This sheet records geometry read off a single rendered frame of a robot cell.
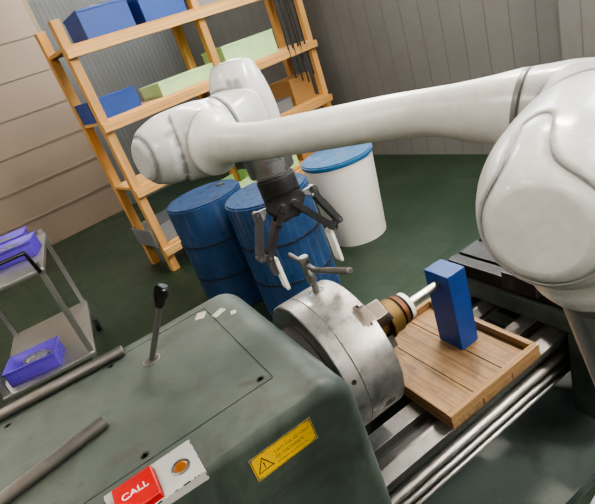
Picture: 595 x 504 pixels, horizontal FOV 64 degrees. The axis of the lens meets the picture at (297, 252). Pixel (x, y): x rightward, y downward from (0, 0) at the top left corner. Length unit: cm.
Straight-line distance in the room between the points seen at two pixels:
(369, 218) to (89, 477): 332
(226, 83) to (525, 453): 122
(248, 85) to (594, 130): 58
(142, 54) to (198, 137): 784
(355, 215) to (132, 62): 550
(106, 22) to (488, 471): 432
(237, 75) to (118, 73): 754
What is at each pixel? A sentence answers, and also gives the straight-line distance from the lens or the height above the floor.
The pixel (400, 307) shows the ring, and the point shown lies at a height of 110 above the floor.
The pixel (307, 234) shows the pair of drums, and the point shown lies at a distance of 302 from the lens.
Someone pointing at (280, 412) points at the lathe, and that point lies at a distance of 75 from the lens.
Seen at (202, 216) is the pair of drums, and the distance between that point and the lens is 335.
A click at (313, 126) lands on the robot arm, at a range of 67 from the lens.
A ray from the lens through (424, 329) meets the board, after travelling 141.
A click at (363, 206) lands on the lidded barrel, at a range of 384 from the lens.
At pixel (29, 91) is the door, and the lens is 797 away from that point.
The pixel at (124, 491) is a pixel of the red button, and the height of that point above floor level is 127.
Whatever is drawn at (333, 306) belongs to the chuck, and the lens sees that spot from 97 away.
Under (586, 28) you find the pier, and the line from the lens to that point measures 433.
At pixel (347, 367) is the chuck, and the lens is 93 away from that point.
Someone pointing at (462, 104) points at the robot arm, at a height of 159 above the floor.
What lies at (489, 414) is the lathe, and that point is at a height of 79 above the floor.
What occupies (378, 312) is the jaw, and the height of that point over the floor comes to 118.
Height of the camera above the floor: 174
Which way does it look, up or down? 25 degrees down
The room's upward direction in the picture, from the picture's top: 20 degrees counter-clockwise
